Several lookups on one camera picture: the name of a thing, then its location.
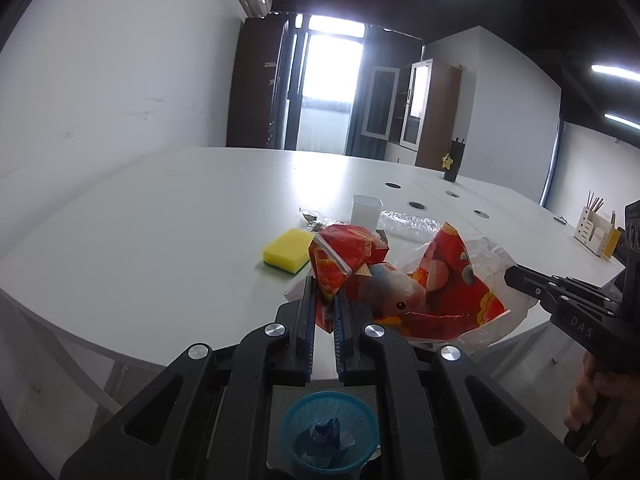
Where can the ceiling light bar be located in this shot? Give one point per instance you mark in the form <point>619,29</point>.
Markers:
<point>615,72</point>
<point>622,120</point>

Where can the white utensil holder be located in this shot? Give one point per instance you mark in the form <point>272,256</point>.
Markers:
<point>592,232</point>

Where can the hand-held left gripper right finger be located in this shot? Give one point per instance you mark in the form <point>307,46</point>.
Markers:
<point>341,332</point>

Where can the blue mesh plastic basket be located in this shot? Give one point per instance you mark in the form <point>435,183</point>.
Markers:
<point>300,422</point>

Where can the dark wooden cabinet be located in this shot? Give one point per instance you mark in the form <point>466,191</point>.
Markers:
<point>255,85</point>

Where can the person's right hand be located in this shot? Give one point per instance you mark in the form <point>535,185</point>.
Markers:
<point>620,405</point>

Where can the glass balcony door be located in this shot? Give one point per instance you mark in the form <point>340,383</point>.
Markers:
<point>325,85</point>

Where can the dark curtain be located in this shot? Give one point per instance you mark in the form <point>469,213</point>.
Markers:
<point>374,45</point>

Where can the large red fish-print bag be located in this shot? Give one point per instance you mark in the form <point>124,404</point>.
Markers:
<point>450,285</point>

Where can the crumpled clear plastic wrap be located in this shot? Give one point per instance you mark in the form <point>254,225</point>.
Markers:
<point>405,222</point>

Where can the small dark candy wrapper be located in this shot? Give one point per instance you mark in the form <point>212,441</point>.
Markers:
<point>311,218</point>

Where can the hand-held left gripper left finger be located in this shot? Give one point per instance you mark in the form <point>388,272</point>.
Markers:
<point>307,322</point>

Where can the yellow sponge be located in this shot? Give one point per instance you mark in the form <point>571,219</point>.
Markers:
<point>287,252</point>

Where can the yellow star charm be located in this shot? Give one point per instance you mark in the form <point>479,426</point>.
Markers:
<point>446,160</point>

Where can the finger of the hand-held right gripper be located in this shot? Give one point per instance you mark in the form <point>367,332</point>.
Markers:
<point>585,285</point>
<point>525,282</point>

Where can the brown glass-door cabinet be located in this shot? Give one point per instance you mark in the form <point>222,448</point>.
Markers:
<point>440,110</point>

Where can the small red snack bag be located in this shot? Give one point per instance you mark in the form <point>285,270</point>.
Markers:
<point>345,250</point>

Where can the red plastic snack bag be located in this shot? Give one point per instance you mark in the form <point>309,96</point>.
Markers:
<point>492,260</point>

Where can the white plastic cup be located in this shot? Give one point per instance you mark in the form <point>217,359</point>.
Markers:
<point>366,210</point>

